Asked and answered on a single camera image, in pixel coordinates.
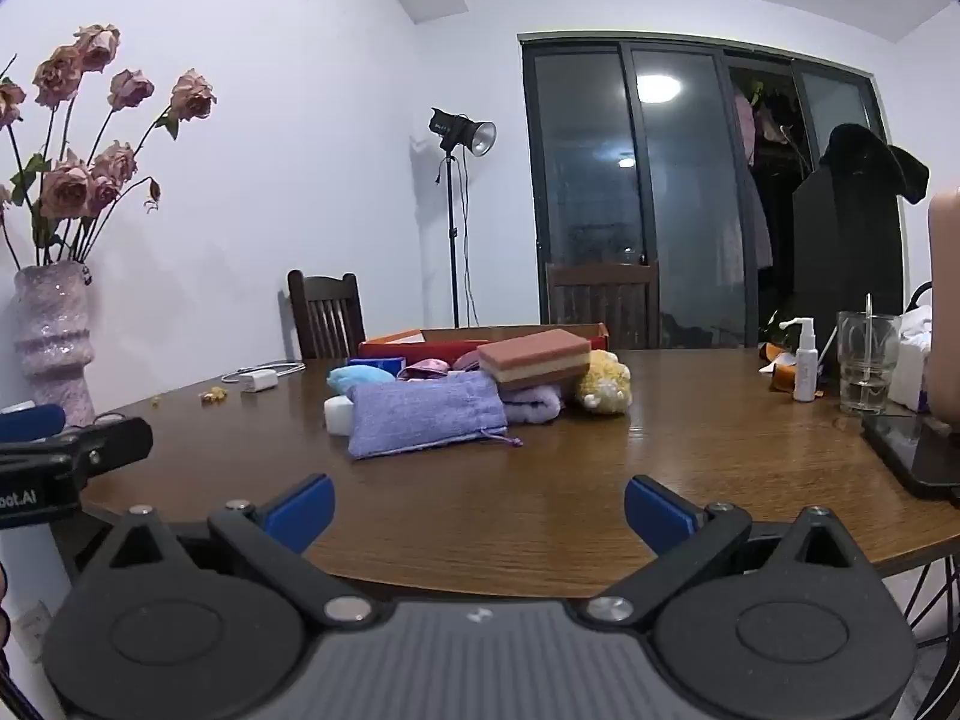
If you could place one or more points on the pink satin scrunchie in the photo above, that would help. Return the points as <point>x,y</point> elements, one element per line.
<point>424,368</point>

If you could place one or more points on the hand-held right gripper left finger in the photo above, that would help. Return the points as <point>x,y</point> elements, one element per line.
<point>300,514</point>

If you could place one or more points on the white spray bottle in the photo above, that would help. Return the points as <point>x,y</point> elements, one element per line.
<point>805,367</point>

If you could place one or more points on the white tissue pack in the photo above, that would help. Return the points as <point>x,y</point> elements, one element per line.
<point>916,360</point>

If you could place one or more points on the yellow plush toy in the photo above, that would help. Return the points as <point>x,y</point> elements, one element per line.
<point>604,386</point>

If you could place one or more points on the small yellow bits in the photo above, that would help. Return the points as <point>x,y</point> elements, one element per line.
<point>211,395</point>

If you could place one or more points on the clear glass cup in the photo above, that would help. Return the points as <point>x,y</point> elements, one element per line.
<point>868,367</point>

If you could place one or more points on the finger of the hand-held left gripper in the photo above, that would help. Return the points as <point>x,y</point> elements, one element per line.
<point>112,442</point>
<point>30,422</point>

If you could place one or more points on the black fuzzy coat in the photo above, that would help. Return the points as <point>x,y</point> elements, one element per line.
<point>862,150</point>

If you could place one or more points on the white charger plug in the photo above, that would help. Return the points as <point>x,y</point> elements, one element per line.
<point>259,381</point>

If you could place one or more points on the pink layered sponge block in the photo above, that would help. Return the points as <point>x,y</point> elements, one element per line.
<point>532,356</point>

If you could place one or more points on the hanging pink clothes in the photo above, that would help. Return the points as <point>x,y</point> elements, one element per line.
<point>750,165</point>

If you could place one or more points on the white wall socket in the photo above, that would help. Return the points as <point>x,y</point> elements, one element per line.
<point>31,630</point>

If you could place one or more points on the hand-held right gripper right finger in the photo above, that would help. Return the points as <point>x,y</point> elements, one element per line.
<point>660,514</point>

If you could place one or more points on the black framed sliding glass door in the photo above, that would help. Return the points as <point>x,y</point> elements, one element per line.
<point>675,202</point>

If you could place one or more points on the purple knit cloth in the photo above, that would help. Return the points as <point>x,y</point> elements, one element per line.
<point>427,412</point>

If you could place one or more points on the black tripod stand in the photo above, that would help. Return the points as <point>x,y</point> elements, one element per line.
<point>450,131</point>

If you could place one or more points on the brown wooden slatted chair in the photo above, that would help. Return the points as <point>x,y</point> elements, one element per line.
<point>600,304</point>

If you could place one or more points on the orange edged cardboard box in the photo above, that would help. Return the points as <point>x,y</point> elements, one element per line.
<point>442,351</point>

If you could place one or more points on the dark wooden slatted chair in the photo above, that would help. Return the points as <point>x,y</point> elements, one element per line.
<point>326,315</point>

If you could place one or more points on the pink speckled ceramic vase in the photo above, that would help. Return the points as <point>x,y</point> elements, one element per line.
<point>52,345</point>

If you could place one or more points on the light blue soft cloth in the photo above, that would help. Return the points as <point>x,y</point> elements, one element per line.
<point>360,377</point>

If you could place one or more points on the orange and white packet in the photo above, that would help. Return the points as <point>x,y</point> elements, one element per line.
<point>780,371</point>

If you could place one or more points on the dark blue block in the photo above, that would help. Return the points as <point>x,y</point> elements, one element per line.
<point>375,364</point>

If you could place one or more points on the pink rounded object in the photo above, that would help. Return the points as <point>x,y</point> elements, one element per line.
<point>946,300</point>

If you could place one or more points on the black tablet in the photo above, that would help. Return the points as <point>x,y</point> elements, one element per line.
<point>911,450</point>

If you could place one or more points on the light purple towel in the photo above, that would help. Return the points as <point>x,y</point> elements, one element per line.
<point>529,405</point>

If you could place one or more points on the dried pink rose bouquet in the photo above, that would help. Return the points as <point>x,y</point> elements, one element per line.
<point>67,191</point>

